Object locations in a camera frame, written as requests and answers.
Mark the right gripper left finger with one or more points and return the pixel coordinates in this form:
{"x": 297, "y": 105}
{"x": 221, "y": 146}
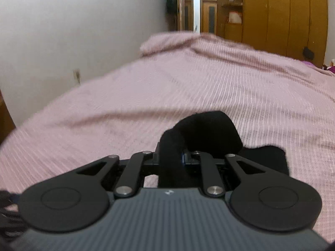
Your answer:
{"x": 123, "y": 177}

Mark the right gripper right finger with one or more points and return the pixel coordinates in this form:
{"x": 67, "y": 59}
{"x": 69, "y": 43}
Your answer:
{"x": 214, "y": 177}

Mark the black small garment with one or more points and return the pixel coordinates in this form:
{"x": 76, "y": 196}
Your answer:
{"x": 213, "y": 133}

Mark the pink checked bed cover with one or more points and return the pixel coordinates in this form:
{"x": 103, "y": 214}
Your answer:
{"x": 271, "y": 99}

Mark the wooden bedside furniture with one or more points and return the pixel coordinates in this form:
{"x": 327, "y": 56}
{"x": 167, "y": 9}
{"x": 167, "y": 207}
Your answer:
{"x": 6, "y": 122}

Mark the black bag on bed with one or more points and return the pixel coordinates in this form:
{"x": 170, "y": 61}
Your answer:
{"x": 308, "y": 54}

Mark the wooden door with glass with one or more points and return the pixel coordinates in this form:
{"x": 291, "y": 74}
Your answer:
{"x": 208, "y": 16}

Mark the brown wooden wardrobe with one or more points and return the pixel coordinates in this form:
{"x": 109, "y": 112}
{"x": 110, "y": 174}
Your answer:
{"x": 282, "y": 27}

